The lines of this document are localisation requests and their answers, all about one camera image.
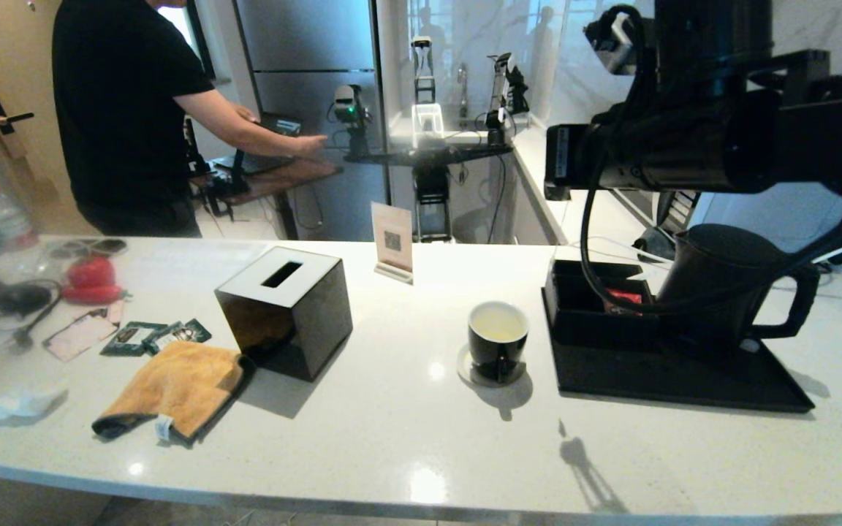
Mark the silver microwave oven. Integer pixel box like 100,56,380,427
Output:
615,186,842,253

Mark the black round power adapter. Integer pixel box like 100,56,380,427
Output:
0,283,55,316

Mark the red toy strawberry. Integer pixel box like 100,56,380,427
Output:
65,256,118,289

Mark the crumpled white tissue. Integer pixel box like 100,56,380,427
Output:
0,380,71,426

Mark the black mug white inside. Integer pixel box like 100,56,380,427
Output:
467,300,530,382

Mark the brown wooden desk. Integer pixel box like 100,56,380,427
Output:
209,157,344,240

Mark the black rectangular serving tray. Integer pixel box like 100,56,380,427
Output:
542,292,817,414

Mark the open laptop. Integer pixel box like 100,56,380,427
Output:
213,113,303,176

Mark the red coffee sachet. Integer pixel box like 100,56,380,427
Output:
606,287,645,315

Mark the black compartment sachet box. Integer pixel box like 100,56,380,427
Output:
544,259,661,350

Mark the dark green tea packet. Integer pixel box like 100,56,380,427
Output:
100,322,168,357
145,319,213,356

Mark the dark framed window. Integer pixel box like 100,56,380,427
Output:
156,4,216,81

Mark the QR code table sign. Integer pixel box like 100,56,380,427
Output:
371,202,415,285

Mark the black electric kettle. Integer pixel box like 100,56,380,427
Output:
656,223,824,359

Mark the grey kitchen base cabinet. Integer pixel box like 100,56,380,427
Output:
512,150,566,245

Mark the red toy chili pepper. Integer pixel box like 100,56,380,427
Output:
60,285,129,306

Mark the torn pink foil sachet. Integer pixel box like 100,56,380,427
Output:
42,308,124,363

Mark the black plug with cable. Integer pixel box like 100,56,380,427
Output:
12,294,64,348

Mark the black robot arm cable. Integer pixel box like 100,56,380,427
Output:
578,4,842,316

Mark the black cube tissue box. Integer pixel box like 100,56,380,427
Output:
214,246,354,382

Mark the white round saucer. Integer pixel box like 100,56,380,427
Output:
456,345,527,388

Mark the person in black shirt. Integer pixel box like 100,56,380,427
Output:
52,0,328,238

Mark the right wrist camera housing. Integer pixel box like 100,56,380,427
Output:
583,6,645,75

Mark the grey refrigerator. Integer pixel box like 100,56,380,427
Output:
233,0,392,242

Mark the orange microfibre cloth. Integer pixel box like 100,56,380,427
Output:
92,341,256,446

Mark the clear bottle red cap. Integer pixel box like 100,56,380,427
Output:
0,183,38,256

